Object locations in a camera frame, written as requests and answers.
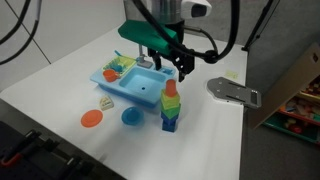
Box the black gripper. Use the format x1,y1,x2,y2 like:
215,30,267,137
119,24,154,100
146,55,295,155
147,20,196,83

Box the light green block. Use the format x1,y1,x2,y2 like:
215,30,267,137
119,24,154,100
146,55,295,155
160,89,181,109

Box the blue block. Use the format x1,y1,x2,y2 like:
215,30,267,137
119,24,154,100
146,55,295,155
161,119,178,133
160,110,179,126

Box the grey toy faucet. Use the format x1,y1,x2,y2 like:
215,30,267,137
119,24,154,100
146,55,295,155
135,44,154,69

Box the light blue toy sink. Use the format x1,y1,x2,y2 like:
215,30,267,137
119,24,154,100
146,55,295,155
89,54,177,108

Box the yellow-green dish rack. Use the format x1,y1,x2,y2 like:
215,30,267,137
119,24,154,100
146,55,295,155
101,55,137,76

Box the blue toy utensils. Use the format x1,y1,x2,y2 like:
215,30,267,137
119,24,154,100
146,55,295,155
111,49,125,73

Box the blue toy bowl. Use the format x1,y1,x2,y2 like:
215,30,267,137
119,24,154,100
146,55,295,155
120,106,146,127

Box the yellow sticky note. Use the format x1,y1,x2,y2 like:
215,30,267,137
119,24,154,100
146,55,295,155
225,69,240,80

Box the grey metal mounting plate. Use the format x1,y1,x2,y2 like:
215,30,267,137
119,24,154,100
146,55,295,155
206,76,263,110

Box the orange toy plate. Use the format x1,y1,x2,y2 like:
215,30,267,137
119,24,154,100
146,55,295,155
80,109,104,129

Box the black partition pole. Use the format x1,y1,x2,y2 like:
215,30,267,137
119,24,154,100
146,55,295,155
241,0,280,53

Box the toy storage shelf with bins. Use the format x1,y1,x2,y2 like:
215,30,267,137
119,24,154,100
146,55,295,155
248,43,320,144

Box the black clamp equipment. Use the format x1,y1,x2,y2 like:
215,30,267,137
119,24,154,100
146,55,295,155
0,119,128,180

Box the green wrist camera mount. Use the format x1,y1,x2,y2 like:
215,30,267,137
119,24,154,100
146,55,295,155
117,19,179,56

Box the orange cup with handle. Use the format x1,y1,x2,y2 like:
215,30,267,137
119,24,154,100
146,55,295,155
102,68,120,83

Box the thin cable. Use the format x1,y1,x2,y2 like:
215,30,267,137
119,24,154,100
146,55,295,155
0,0,43,66

